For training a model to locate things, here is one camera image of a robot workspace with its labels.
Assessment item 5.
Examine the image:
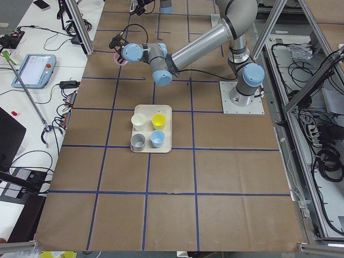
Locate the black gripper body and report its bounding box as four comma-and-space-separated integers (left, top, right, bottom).
131, 0, 155, 16
115, 42, 128, 60

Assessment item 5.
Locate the pink plastic cup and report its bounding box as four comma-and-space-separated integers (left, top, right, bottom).
113, 52, 128, 66

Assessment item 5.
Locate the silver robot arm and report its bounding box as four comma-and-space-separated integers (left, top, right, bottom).
109, 1, 265, 107
130, 0, 173, 16

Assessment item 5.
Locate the cream white plastic cup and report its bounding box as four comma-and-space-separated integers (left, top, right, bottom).
131, 113, 146, 131

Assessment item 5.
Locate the yellow plastic cup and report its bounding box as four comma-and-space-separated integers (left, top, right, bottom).
152, 113, 166, 130

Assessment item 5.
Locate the grey plastic cup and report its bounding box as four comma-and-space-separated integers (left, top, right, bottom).
131, 133, 146, 152

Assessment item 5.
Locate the black power adapter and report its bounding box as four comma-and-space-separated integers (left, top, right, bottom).
59, 80, 80, 89

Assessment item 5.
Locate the cream bunny print tray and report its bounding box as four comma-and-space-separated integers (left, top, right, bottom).
132, 104, 172, 153

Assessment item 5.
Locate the blue teach pendant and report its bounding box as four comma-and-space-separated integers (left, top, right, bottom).
18, 54, 56, 89

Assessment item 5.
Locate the aluminium frame post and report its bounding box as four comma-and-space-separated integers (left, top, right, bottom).
63, 0, 94, 56

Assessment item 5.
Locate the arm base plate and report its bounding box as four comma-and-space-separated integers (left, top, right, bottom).
210, 13, 221, 27
219, 81, 265, 115

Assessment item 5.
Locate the green handled reach tool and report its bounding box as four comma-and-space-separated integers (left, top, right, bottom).
2, 51, 54, 148

